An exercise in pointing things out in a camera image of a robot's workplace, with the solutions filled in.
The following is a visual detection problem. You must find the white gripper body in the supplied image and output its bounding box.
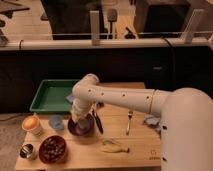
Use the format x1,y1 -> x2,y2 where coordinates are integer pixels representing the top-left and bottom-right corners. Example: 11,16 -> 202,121
71,99 -> 91,130

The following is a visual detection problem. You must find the grey blue eraser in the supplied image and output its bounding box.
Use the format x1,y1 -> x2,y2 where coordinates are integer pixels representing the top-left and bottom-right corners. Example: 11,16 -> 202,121
66,94 -> 74,103

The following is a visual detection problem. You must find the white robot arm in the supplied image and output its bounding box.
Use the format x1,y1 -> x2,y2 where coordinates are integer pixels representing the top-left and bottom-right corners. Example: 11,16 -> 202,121
72,74 -> 213,171

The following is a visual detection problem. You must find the purple bowl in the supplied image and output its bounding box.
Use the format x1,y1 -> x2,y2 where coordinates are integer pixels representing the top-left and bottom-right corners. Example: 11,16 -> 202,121
68,114 -> 94,136

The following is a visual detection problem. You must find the brown bowl with nuts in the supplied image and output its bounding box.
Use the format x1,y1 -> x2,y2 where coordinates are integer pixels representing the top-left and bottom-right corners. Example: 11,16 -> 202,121
39,135 -> 67,164

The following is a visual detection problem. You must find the green plastic tray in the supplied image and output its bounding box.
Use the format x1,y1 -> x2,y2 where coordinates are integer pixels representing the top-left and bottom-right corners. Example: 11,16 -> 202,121
30,79 -> 77,113

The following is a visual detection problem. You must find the small blue cup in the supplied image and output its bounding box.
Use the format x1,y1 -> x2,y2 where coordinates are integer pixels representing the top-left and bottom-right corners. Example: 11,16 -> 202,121
48,115 -> 64,131

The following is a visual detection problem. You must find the silver fork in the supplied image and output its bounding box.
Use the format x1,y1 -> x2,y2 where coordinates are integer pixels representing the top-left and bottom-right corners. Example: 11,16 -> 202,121
126,111 -> 133,135

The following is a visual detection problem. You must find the banana peel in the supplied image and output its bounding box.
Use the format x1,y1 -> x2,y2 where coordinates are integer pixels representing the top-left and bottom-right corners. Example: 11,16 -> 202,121
101,140 -> 130,153

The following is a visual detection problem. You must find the wooden board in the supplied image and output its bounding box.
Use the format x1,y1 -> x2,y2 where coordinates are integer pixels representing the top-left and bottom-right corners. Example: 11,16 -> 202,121
15,104 -> 160,171

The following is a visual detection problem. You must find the white cup with orange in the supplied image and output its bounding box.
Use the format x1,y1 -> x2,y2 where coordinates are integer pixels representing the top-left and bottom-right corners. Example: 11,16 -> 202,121
22,115 -> 43,136

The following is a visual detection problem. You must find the crumpled white blue cloth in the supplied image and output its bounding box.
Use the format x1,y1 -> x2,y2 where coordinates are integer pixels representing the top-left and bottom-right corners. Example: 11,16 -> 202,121
144,115 -> 161,134

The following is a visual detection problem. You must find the black handled tool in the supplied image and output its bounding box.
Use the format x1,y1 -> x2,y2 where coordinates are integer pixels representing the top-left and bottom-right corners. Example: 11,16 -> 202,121
92,103 -> 104,134

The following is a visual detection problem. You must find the white rail barrier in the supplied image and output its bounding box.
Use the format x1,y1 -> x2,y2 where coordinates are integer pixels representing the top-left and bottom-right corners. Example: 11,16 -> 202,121
0,9 -> 213,52

